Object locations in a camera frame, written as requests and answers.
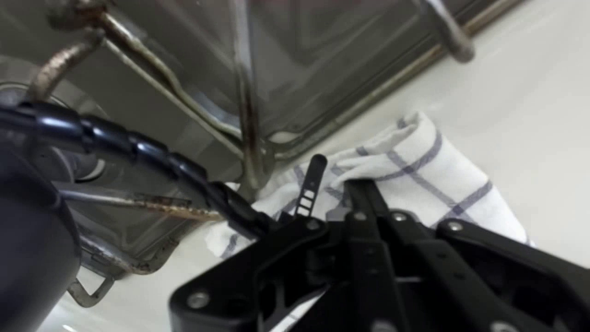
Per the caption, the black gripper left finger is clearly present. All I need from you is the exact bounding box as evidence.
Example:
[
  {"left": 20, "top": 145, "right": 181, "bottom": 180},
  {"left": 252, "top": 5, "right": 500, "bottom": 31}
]
[{"left": 168, "top": 176, "right": 394, "bottom": 332}]

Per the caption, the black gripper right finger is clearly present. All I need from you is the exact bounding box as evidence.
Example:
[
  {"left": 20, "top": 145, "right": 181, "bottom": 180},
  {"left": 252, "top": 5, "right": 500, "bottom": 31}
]
[{"left": 367, "top": 178, "right": 590, "bottom": 332}]

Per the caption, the white checkered kitchen towel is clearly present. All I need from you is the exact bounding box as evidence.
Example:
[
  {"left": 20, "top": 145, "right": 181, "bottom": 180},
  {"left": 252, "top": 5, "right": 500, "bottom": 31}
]
[{"left": 205, "top": 108, "right": 531, "bottom": 332}]

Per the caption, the metal burner grate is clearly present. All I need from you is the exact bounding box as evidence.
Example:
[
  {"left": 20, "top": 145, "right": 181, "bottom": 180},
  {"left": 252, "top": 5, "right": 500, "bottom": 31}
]
[{"left": 0, "top": 0, "right": 523, "bottom": 309}]

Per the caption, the black cable tie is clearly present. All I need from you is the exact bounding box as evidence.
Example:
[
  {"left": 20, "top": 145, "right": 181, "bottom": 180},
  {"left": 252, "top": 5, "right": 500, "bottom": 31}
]
[{"left": 293, "top": 152, "right": 330, "bottom": 217}]

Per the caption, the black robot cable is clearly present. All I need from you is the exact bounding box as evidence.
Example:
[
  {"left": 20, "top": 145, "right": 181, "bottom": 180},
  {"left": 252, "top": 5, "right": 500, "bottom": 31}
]
[{"left": 0, "top": 99, "right": 275, "bottom": 237}]

